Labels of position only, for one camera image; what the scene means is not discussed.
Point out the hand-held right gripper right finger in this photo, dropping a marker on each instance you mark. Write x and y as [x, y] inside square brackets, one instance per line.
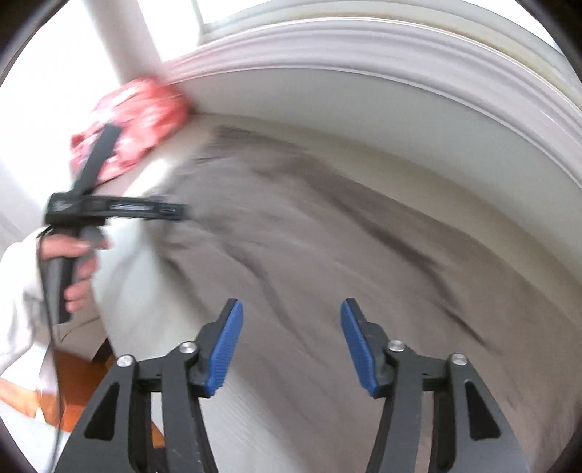
[361, 350]

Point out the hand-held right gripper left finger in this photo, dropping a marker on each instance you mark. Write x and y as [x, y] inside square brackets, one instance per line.
[223, 350]

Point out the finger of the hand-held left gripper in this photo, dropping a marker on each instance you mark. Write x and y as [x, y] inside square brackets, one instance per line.
[169, 210]

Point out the taupe pants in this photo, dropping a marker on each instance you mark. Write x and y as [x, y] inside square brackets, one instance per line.
[318, 236]

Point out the person's left forearm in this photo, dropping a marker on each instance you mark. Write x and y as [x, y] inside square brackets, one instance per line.
[20, 291]

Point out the person's left hand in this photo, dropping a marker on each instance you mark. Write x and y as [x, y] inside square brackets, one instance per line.
[79, 277]

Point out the red patterned cloth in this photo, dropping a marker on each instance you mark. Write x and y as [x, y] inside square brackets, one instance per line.
[141, 118]

